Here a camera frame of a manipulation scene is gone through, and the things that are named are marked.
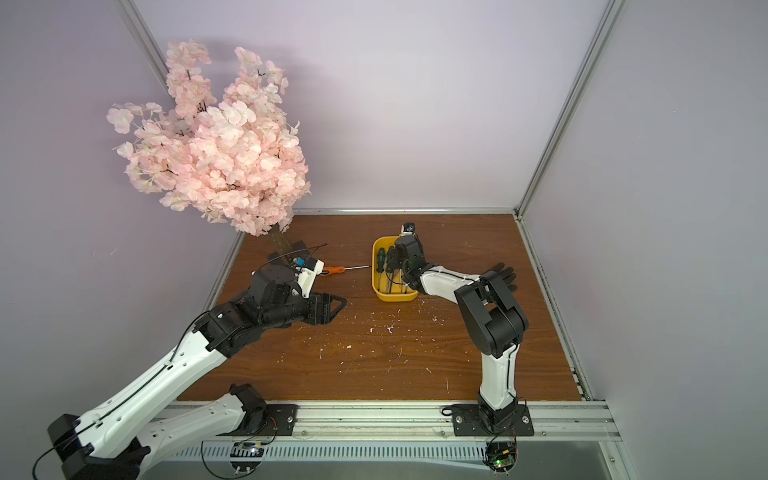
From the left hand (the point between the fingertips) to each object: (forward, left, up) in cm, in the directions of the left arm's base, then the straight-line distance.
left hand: (341, 301), depth 70 cm
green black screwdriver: (+27, -8, -22) cm, 35 cm away
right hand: (+28, -14, -12) cm, 34 cm away
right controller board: (-28, -39, -24) cm, 54 cm away
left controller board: (-27, +23, -25) cm, 44 cm away
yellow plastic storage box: (+20, -10, -23) cm, 32 cm away
